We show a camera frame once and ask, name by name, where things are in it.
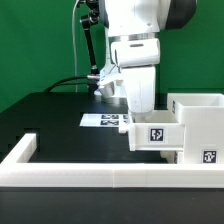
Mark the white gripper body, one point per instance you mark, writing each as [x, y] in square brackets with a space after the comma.
[136, 60]

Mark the white drawer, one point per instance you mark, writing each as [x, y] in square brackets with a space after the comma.
[160, 133]
[173, 157]

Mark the white drawer cabinet box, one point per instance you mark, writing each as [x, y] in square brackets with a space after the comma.
[203, 117]

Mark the white front drawer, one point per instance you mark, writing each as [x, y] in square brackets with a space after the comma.
[173, 157]

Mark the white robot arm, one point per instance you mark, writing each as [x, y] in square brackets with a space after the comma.
[132, 28]

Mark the marker tag sheet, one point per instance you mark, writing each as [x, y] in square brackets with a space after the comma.
[103, 120]

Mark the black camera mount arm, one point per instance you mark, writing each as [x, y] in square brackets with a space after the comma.
[87, 21]

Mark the white fence wall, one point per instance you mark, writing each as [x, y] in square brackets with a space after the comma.
[17, 171]

